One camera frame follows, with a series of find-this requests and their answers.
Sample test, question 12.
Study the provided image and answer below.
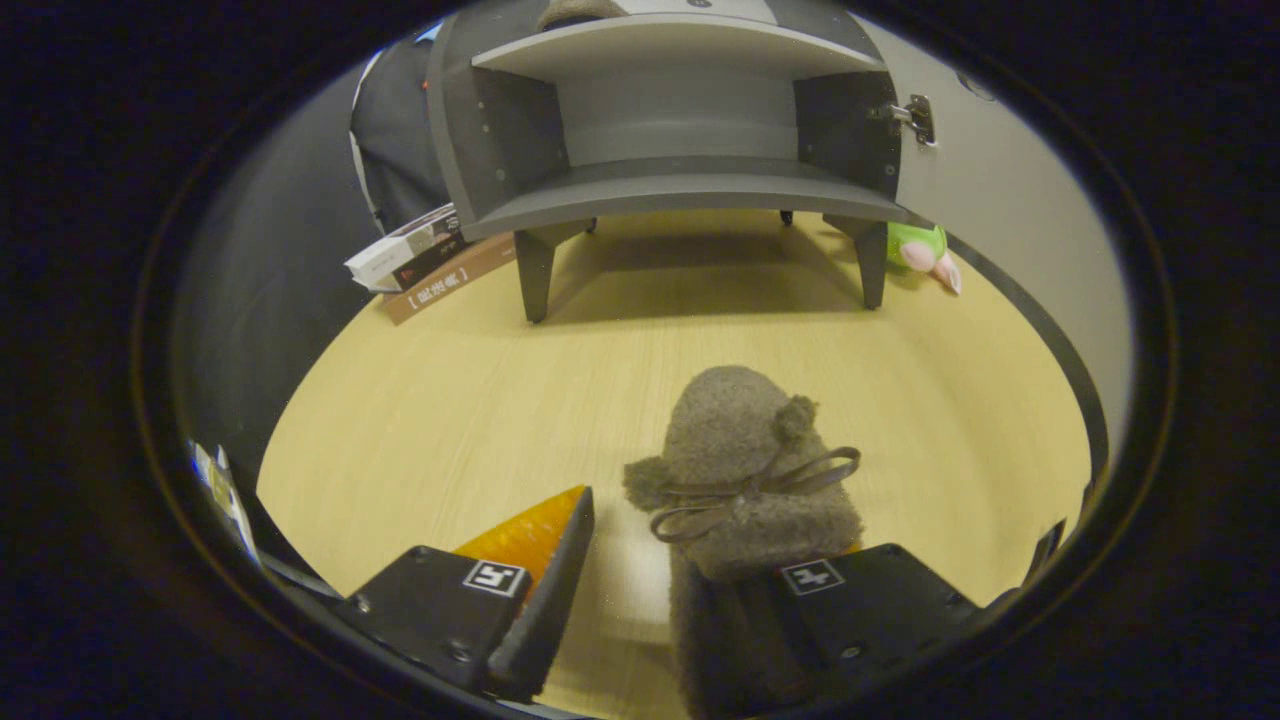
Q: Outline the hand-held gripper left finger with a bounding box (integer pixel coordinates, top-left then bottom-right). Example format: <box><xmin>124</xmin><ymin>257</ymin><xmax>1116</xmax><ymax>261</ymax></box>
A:
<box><xmin>335</xmin><ymin>485</ymin><xmax>596</xmax><ymax>701</ymax></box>

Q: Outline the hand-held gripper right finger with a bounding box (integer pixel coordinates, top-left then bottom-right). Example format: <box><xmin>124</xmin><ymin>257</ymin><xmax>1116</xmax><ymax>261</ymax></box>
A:
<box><xmin>740</xmin><ymin>543</ymin><xmax>991</xmax><ymax>706</ymax></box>

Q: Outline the brown fuzzy shoe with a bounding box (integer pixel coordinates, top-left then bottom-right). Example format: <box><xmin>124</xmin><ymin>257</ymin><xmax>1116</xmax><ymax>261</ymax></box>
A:
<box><xmin>622</xmin><ymin>365</ymin><xmax>866</xmax><ymax>720</ymax></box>
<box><xmin>538</xmin><ymin>0</ymin><xmax>628</xmax><ymax>31</ymax></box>

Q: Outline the dark grey shoe cabinet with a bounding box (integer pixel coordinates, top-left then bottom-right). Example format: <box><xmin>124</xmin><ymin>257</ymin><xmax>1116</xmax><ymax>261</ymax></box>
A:
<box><xmin>427</xmin><ymin>0</ymin><xmax>909</xmax><ymax>324</ymax></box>

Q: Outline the metal door hinge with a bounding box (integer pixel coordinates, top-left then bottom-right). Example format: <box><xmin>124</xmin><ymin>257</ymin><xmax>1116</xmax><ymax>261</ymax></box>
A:
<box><xmin>890</xmin><ymin>93</ymin><xmax>938</xmax><ymax>149</ymax></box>

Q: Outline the brown book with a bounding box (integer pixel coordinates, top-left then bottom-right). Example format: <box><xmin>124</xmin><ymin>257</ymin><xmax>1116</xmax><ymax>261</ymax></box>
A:
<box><xmin>380</xmin><ymin>236</ymin><xmax>518</xmax><ymax>326</ymax></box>

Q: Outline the white blue packaging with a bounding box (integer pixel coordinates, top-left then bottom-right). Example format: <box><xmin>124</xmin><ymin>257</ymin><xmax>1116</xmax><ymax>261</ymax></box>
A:
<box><xmin>190</xmin><ymin>440</ymin><xmax>263</xmax><ymax>567</ymax></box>

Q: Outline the black book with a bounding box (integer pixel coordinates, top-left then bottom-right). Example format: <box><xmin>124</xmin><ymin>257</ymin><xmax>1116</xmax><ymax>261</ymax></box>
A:
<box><xmin>388</xmin><ymin>236</ymin><xmax>473</xmax><ymax>293</ymax></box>

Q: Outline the green pink plush toy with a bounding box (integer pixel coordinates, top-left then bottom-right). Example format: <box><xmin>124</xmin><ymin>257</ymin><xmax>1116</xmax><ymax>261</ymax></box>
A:
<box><xmin>887</xmin><ymin>222</ymin><xmax>963</xmax><ymax>296</ymax></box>

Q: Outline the black backdrop cloth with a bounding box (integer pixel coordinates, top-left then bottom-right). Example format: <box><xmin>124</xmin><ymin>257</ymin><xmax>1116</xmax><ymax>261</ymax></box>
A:
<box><xmin>175</xmin><ymin>20</ymin><xmax>453</xmax><ymax>481</ymax></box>

